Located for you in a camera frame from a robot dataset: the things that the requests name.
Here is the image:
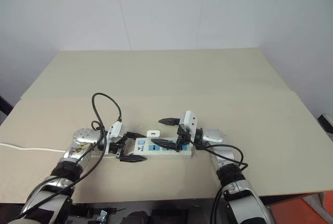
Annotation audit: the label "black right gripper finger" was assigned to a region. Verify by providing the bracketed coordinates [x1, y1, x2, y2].
[150, 139, 180, 150]
[158, 117, 181, 127]

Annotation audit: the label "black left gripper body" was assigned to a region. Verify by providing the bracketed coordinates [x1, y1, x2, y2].
[109, 132, 136, 158]

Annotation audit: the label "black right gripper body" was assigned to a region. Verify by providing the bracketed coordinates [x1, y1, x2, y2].
[175, 123, 194, 152]

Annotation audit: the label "white power strip blue sockets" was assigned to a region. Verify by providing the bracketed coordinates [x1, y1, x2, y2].
[100, 137, 195, 160]

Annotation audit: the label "white charger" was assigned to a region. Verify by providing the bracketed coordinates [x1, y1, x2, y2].
[146, 129, 161, 139]

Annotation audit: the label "orange mat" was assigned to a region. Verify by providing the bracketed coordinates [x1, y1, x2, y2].
[267, 191, 333, 224]

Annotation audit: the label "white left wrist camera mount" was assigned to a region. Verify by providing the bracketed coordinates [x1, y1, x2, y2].
[105, 121, 124, 156]

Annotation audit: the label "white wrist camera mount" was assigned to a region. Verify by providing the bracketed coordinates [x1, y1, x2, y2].
[178, 110, 199, 143]
[105, 121, 124, 156]

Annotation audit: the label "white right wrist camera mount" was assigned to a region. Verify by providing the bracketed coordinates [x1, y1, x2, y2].
[178, 110, 199, 143]

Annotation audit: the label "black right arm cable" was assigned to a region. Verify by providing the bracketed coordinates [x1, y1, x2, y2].
[191, 140, 249, 224]

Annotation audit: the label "white power strip cord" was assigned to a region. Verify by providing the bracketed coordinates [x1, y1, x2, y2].
[0, 143, 66, 154]

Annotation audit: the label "dark slanted frame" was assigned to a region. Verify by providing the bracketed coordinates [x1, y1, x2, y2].
[0, 95, 14, 125]

